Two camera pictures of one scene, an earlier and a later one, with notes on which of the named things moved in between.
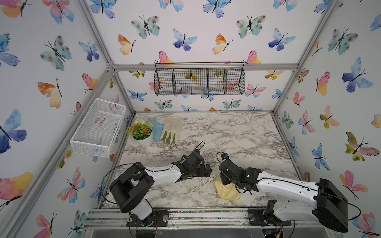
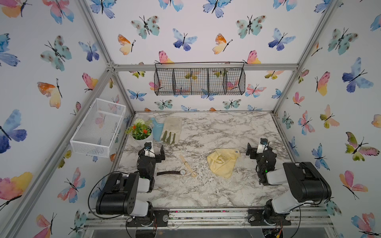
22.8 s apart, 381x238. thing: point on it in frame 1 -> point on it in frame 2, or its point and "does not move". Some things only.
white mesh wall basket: x=95 y=134 does not move
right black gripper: x=223 y=179 -> x=254 y=152
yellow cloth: x=228 y=192 -> x=222 y=161
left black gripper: x=207 y=172 -> x=157 y=158
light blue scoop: x=158 y=130 does not move
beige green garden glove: x=172 y=126 does not move
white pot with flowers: x=141 y=133 does not move
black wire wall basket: x=199 y=78 does not move
